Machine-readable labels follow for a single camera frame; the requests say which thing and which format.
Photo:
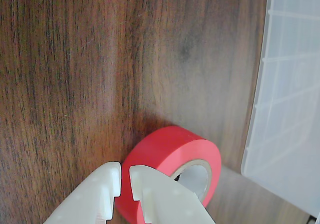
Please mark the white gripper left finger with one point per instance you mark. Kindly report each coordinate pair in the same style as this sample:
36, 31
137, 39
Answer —
100, 189

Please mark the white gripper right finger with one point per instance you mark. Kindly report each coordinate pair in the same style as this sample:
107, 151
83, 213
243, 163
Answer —
170, 201

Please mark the red tape roll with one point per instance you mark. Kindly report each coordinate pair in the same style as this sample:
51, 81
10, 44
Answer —
175, 144

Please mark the clear plastic storage box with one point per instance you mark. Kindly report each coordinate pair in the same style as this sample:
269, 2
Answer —
287, 109

